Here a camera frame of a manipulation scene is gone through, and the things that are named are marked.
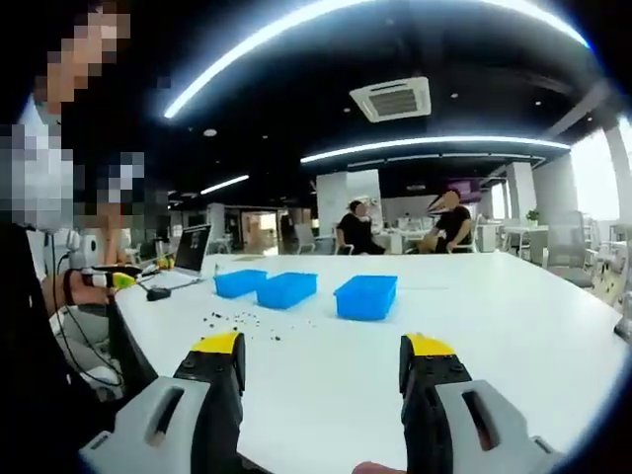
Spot unsorted small resistors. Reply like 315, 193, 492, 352
199, 309, 320, 343

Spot blue plastic bin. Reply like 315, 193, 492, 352
334, 275, 399, 321
256, 272, 320, 310
212, 269, 269, 300

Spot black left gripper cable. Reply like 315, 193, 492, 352
47, 236, 124, 387

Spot white chest-worn device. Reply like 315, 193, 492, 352
17, 93, 65, 132

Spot white ceiling air vent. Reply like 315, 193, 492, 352
349, 76, 433, 123

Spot white mesh office chair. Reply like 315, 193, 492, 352
463, 214, 484, 253

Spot purple red wall mural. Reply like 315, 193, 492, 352
448, 178, 483, 203

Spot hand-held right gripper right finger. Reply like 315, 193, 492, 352
398, 333, 564, 474

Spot short ceiling light strip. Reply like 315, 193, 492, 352
199, 174, 251, 196

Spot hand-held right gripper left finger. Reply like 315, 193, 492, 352
78, 331, 247, 474

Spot curved ceiling light strip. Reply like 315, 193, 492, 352
299, 136, 572, 164

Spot long curved ceiling light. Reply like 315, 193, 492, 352
162, 0, 592, 119

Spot white laptop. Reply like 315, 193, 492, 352
142, 224, 213, 290

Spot person's left hand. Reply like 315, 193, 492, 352
73, 278, 119, 307

